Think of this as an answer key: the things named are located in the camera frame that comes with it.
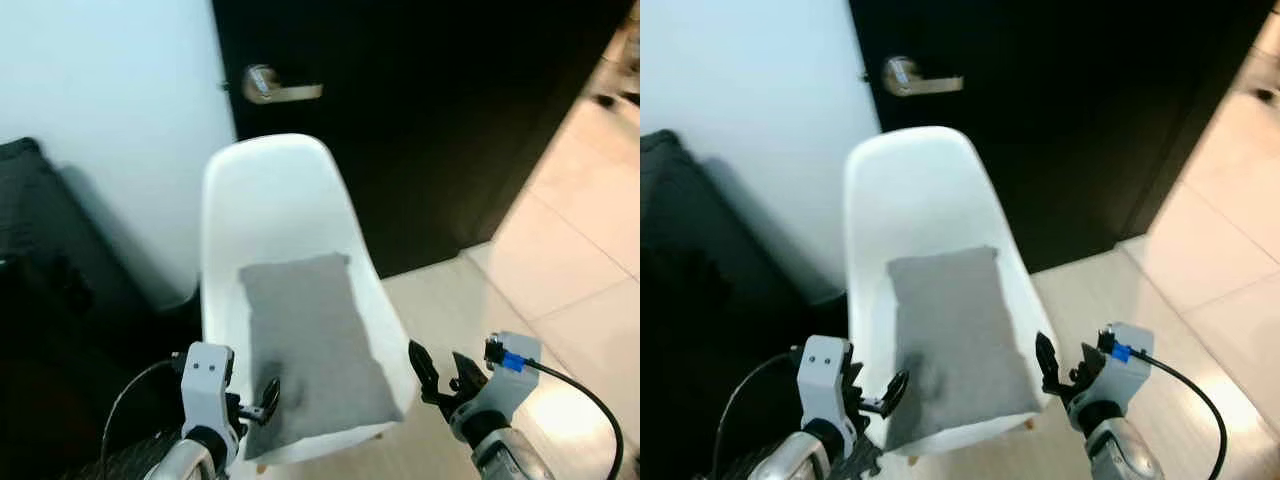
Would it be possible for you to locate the black furniture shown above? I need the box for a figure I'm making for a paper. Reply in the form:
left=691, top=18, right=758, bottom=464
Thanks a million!
left=0, top=137, right=206, bottom=480
left=640, top=130, right=851, bottom=480

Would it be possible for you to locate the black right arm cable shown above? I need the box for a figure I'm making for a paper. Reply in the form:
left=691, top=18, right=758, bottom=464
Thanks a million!
left=1128, top=343, right=1229, bottom=480
left=518, top=355, right=626, bottom=480

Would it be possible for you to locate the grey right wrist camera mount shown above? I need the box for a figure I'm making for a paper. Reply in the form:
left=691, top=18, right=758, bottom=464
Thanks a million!
left=1070, top=322, right=1156, bottom=431
left=450, top=331, right=543, bottom=441

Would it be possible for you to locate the white plastic chair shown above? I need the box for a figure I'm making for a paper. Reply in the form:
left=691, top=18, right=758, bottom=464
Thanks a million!
left=843, top=126, right=1059, bottom=466
left=200, top=133, right=421, bottom=471

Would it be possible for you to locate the silver door handle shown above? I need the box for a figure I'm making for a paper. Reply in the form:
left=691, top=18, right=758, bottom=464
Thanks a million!
left=242, top=64, right=324, bottom=105
left=882, top=56, right=965, bottom=98

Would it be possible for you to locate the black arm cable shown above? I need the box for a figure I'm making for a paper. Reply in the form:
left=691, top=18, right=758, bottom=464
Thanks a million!
left=518, top=355, right=626, bottom=480
left=100, top=358, right=186, bottom=480
left=1128, top=343, right=1229, bottom=480
left=712, top=350, right=801, bottom=480

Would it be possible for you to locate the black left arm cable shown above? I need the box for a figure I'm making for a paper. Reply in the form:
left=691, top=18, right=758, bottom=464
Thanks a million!
left=712, top=350, right=801, bottom=480
left=100, top=358, right=186, bottom=480

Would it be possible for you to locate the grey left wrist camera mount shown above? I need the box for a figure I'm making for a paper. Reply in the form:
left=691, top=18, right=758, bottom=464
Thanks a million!
left=180, top=342, right=236, bottom=441
left=797, top=335, right=853, bottom=433

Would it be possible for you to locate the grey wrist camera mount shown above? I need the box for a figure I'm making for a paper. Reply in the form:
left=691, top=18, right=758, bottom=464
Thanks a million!
left=180, top=342, right=236, bottom=441
left=1070, top=322, right=1156, bottom=431
left=450, top=331, right=543, bottom=441
left=797, top=335, right=853, bottom=433

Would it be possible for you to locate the grey cushion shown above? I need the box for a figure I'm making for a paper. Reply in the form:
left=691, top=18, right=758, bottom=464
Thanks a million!
left=885, top=246, right=1043, bottom=451
left=238, top=252, right=406, bottom=448

